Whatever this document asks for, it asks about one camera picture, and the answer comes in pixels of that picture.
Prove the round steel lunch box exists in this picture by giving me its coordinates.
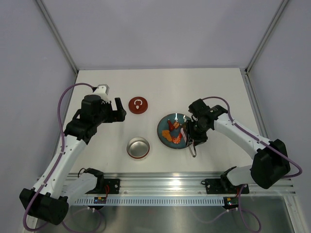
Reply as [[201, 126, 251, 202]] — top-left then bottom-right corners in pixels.
[[126, 137, 150, 161]]

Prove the slotted white cable duct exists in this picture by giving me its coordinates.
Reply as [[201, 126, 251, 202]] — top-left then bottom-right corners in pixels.
[[73, 196, 225, 206]]

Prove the right side aluminium rail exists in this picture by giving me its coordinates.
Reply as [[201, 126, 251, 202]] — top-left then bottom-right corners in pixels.
[[240, 69, 272, 139]]

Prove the blue ceramic plate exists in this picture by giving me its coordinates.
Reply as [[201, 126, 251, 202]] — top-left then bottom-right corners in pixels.
[[157, 113, 190, 150]]

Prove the red round lid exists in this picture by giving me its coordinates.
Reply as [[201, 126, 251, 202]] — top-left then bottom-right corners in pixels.
[[128, 97, 148, 115]]

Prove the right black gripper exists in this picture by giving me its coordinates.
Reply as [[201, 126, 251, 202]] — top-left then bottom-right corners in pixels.
[[185, 119, 210, 146]]

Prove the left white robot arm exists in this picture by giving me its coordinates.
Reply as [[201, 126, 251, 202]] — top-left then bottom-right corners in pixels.
[[19, 95, 126, 225]]

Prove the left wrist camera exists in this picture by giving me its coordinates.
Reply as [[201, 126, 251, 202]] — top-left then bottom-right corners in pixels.
[[93, 84, 109, 102]]

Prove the left black mount plate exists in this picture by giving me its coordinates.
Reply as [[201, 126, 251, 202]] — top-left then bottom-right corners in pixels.
[[96, 178, 121, 194]]

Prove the right black mount plate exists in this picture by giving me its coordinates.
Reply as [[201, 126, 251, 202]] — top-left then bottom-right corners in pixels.
[[201, 178, 242, 194]]

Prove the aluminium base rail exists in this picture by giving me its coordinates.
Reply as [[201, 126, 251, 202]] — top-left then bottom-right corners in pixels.
[[60, 171, 296, 195]]

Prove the red white shrimp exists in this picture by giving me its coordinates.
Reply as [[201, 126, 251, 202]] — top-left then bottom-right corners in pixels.
[[172, 133, 183, 144]]

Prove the aluminium frame post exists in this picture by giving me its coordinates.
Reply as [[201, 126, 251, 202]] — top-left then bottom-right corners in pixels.
[[34, 0, 79, 77], [244, 0, 291, 75]]

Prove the right aluminium frame post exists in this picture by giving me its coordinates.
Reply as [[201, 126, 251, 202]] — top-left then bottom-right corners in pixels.
[[244, 0, 291, 75]]

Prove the left aluminium frame post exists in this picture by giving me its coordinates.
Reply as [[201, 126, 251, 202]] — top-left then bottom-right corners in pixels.
[[34, 0, 79, 77]]

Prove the black mount plate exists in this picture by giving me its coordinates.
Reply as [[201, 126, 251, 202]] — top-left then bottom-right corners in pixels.
[[201, 178, 242, 194], [96, 178, 121, 194]]

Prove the orange fried food piece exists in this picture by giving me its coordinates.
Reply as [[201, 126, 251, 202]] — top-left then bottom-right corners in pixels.
[[162, 130, 172, 142]]

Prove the dark green seaweed piece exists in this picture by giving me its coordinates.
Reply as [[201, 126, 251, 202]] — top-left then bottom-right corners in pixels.
[[181, 123, 187, 131]]

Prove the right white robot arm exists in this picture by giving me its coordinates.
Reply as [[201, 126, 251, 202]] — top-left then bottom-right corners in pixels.
[[184, 99, 291, 192]]

